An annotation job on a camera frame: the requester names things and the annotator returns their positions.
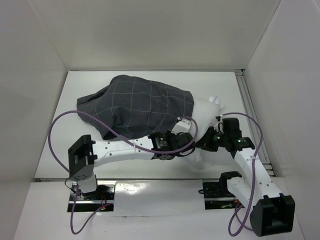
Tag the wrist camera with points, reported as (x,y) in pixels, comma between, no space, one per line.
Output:
(219,125)
(182,126)

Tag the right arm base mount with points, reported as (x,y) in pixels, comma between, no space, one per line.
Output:
(215,198)

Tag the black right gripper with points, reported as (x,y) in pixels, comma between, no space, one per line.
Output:
(206,141)

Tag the aluminium frame rail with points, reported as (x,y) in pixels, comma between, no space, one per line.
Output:
(254,130)

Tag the dark grey checked pillowcase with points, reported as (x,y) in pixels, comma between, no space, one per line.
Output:
(135,107)

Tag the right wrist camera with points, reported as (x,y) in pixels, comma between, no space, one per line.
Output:
(219,125)

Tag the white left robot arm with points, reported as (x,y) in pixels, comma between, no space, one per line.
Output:
(86,154)

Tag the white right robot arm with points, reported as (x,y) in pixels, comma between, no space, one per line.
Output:
(268,210)

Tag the white pillow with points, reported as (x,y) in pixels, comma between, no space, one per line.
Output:
(203,111)

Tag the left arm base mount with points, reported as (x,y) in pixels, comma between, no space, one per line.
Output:
(102,198)

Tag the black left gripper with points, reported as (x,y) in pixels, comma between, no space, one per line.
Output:
(170,134)

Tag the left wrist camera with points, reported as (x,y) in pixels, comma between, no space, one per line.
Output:
(182,126)

